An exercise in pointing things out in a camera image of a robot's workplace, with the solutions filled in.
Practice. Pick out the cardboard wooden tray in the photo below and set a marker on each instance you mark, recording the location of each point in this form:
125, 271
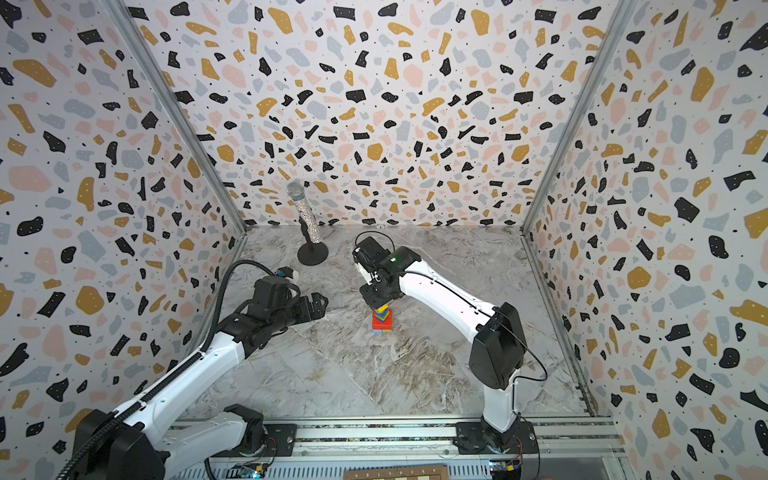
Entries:
418, 472

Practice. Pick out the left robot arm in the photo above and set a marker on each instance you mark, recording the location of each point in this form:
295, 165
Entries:
134, 441

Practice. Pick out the black microphone stand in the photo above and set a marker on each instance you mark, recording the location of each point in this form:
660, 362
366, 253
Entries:
311, 253

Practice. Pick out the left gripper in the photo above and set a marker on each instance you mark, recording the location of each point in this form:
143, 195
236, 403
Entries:
305, 312

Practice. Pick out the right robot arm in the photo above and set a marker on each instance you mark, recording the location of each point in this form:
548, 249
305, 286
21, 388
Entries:
498, 344

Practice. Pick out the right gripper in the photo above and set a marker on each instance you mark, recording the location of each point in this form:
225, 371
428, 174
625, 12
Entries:
379, 297

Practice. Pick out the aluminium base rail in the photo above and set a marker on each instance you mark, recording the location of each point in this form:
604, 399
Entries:
362, 442

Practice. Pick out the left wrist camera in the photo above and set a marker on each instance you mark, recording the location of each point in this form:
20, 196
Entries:
286, 272

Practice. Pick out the glitter silver microphone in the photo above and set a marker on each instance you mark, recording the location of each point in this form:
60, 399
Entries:
297, 194

